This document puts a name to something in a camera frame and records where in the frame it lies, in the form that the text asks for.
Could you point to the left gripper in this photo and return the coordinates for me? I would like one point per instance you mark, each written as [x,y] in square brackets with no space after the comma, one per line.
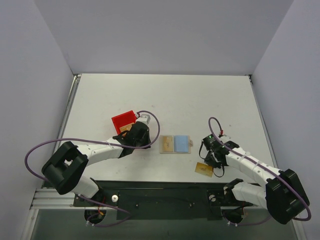
[122,136]

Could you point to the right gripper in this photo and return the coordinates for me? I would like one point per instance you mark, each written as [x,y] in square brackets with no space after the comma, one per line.
[211,160]

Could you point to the gold VIP card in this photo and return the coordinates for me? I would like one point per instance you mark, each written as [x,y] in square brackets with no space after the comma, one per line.
[204,169]
[167,144]

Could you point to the beige leather card holder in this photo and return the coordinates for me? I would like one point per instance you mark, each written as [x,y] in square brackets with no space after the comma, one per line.
[182,144]

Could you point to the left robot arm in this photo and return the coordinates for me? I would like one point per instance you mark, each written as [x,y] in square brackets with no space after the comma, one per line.
[65,169]

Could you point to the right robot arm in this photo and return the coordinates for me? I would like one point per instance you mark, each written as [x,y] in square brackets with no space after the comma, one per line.
[280,192]

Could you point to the gold card in bin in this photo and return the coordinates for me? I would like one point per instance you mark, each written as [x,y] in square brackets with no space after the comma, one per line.
[126,127]

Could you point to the red plastic bin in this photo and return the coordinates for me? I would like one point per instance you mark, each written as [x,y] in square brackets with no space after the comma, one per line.
[123,119]

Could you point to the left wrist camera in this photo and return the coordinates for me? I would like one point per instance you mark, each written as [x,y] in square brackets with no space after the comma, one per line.
[144,118]

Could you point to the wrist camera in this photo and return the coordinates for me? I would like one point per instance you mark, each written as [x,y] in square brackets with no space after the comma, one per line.
[224,138]
[144,118]

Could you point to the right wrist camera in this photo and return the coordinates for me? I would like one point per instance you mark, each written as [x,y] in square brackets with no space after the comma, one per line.
[224,138]

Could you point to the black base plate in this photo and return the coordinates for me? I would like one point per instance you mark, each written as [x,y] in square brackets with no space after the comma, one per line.
[145,200]

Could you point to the aluminium frame rail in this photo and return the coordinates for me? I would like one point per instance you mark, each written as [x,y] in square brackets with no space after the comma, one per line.
[50,199]

